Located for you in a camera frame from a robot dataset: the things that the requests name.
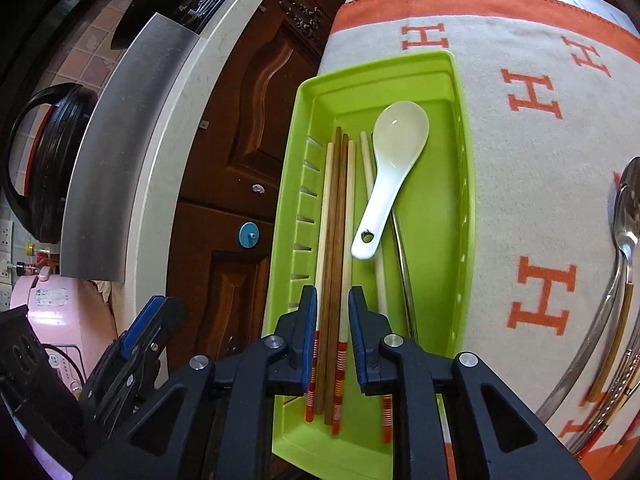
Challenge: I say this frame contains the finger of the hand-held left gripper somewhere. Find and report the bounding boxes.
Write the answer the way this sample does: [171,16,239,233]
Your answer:
[87,296,188,428]
[79,319,139,402]

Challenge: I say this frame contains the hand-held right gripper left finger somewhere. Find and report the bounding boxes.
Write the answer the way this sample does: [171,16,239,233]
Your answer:
[75,285,321,480]

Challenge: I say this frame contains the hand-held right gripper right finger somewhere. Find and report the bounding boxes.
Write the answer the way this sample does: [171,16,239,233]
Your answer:
[347,285,593,480]

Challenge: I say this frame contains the metal chopstick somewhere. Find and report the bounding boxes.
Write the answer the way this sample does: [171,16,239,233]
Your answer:
[392,210,420,343]
[390,207,415,342]

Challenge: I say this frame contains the green plastic utensil tray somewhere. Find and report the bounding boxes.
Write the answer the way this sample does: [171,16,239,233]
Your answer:
[262,50,477,480]

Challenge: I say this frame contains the white ceramic spoon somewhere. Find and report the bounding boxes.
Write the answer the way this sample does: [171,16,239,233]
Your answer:
[350,101,431,261]

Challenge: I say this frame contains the large metal spoon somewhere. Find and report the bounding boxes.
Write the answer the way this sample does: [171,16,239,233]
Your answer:
[536,156,640,418]

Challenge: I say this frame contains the gold-handled metal spoon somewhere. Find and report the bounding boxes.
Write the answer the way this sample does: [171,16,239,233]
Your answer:
[586,184,640,405]

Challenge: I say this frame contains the brown wooden kitchen cabinets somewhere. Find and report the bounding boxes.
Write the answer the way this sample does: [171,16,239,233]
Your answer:
[165,0,371,376]

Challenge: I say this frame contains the pink appliance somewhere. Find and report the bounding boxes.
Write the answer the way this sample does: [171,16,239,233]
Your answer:
[10,265,113,396]

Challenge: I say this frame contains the blue round hook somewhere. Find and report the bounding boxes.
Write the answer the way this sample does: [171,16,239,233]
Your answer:
[238,221,261,249]

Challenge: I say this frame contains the small condiment bottle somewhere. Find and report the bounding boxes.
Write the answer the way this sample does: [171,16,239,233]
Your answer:
[15,244,51,276]

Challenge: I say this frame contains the white kitchen countertop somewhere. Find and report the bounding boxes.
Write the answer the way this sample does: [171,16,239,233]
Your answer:
[112,0,296,341]

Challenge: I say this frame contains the stainless steel panel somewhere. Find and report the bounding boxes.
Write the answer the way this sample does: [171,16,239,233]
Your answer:
[59,14,201,283]

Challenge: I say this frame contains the black and red pressure cooker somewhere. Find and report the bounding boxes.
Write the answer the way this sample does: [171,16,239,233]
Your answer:
[2,82,98,245]

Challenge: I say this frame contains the orange and cream printed blanket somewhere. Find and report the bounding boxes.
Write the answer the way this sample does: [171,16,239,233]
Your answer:
[317,0,640,480]

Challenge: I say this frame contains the gas stove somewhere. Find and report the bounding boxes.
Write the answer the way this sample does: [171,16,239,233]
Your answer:
[112,0,261,53]

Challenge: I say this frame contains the white wall socket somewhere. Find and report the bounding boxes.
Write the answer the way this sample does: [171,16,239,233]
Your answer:
[0,220,13,281]

